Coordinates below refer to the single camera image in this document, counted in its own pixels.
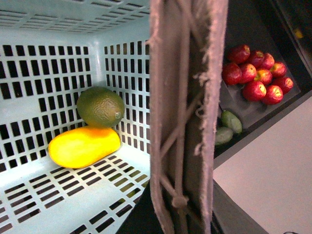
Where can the green avocado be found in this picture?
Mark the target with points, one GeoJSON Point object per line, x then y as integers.
{"type": "Point", "coordinates": [100, 107]}

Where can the yellow mango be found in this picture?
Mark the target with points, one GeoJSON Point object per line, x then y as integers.
{"type": "Point", "coordinates": [81, 147]}

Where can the light blue plastic basket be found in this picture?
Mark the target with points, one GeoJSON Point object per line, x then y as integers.
{"type": "Point", "coordinates": [50, 52]}

